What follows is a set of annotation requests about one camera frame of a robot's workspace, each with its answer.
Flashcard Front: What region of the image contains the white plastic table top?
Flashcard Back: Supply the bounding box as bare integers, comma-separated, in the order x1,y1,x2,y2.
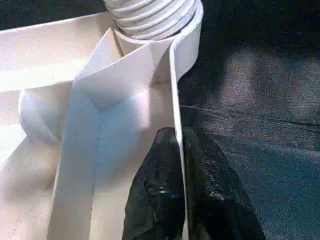
0,0,205,240

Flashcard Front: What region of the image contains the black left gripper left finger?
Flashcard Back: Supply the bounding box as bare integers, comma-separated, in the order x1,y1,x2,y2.
122,127,187,240

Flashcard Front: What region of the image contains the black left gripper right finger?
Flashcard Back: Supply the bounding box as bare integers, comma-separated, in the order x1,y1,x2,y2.
182,128,266,240

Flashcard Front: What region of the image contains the white plastic table leg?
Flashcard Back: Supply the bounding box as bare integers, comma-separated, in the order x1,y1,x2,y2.
103,0,199,41

